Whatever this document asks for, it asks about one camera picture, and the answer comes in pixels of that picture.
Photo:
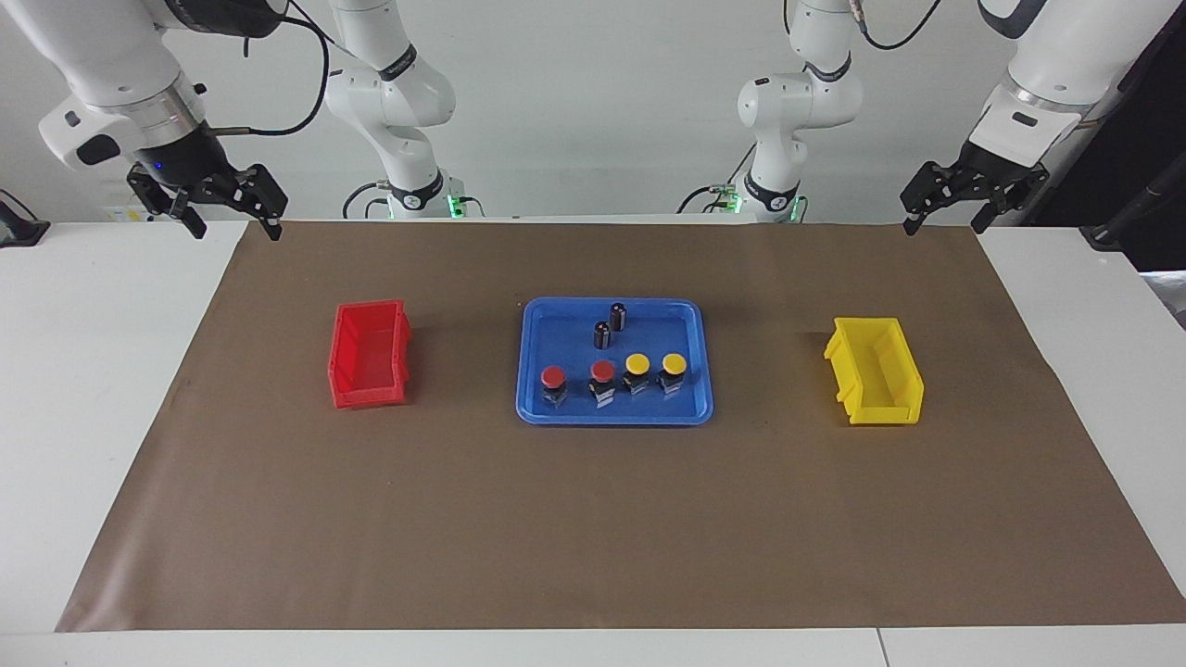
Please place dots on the yellow plastic bin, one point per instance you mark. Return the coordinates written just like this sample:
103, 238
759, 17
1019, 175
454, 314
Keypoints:
876, 375

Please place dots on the white wall socket box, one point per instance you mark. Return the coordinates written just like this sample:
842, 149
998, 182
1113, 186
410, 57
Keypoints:
119, 214

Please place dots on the blue plastic tray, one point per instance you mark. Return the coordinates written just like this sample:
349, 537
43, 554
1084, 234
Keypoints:
574, 403

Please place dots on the red plastic bin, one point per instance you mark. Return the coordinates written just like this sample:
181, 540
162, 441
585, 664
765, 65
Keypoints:
369, 357

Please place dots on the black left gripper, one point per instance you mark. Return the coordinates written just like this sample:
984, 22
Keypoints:
996, 167

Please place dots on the brown paper mat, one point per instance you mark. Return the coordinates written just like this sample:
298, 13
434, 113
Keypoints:
593, 519

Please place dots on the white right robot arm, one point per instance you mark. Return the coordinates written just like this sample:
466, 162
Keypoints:
111, 56

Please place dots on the black cylinder capacitor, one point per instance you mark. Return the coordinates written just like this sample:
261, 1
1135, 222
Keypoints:
601, 335
618, 317

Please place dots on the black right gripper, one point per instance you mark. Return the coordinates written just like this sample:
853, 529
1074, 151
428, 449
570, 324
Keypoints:
185, 162

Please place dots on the black device at table edge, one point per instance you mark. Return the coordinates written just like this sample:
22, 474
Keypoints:
18, 230

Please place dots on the yellow push button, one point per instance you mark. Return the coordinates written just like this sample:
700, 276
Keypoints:
673, 371
637, 371

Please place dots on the red push button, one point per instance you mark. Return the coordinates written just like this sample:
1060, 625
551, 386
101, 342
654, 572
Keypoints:
602, 380
553, 382

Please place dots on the black stand pole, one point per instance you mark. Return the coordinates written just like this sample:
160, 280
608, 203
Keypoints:
1135, 213

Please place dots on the grey plastic sheet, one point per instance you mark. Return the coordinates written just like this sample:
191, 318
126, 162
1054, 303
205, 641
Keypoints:
1169, 296

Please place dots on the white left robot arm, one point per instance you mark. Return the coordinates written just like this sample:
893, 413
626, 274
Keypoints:
1056, 65

